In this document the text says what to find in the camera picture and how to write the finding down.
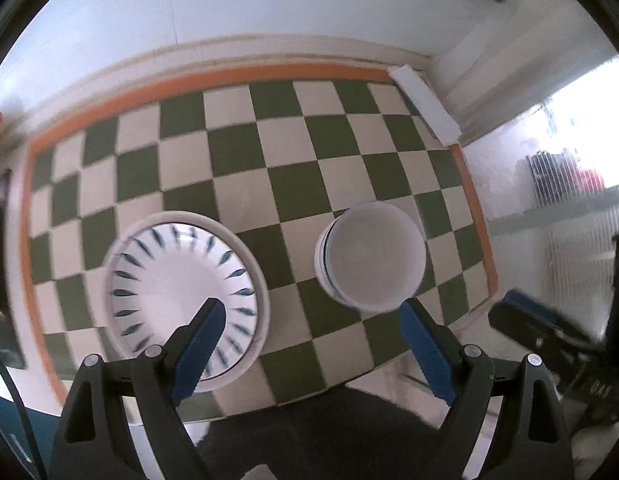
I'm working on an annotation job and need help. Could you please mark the white bowl blue dots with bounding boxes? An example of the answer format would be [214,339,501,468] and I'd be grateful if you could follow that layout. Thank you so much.
[325,202,427,313]

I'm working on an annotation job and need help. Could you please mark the blue cabinet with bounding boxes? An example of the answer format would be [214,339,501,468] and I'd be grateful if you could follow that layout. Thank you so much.
[0,396,60,479]

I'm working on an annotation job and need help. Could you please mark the folded white towel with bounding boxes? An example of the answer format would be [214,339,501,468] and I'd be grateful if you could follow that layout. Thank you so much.
[387,65,461,146]

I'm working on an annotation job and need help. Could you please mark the white plate grey flower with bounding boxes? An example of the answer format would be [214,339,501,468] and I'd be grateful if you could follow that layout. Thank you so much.
[100,210,271,395]

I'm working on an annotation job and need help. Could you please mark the white bowl dark rim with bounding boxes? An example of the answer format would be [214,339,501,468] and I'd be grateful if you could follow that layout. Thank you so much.
[314,220,340,302]

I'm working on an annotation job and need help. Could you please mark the green white checkered cloth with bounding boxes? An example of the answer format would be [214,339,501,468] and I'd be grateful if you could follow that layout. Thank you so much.
[18,63,498,419]

